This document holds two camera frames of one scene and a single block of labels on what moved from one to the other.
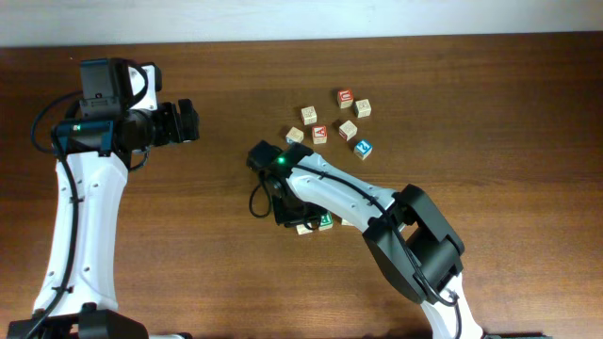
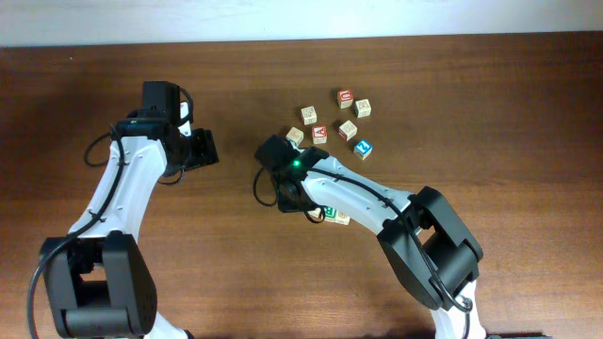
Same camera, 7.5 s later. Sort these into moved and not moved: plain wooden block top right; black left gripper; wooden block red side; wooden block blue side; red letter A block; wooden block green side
Moved: black left gripper; wooden block green side
Not moved: wooden block red side; wooden block blue side; plain wooden block top right; red letter A block
